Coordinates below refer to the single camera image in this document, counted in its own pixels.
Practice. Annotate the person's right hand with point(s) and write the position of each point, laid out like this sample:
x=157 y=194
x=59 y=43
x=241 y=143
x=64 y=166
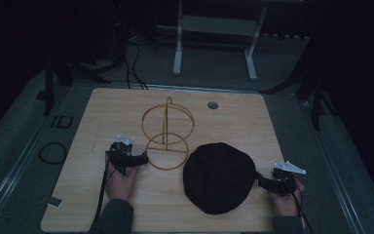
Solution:
x=285 y=204

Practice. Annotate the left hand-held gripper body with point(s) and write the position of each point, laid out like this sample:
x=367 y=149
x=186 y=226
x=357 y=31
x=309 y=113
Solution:
x=120 y=152

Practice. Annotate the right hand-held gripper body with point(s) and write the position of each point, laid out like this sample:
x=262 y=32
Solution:
x=285 y=182

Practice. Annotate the white metal desk frame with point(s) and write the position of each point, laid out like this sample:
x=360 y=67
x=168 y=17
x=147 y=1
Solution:
x=217 y=25

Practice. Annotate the grey table grommet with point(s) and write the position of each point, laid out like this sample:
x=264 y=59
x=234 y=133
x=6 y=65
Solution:
x=212 y=105

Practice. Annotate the grey tape piece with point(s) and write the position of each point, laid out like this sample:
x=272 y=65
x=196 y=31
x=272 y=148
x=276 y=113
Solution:
x=55 y=202

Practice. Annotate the black tripod stand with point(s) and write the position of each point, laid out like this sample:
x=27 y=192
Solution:
x=316 y=97
x=49 y=87

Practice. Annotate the person's left hand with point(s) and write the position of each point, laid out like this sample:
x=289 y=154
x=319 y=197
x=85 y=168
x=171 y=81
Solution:
x=120 y=185

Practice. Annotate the black hat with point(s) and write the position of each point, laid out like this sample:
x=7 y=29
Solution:
x=219 y=178

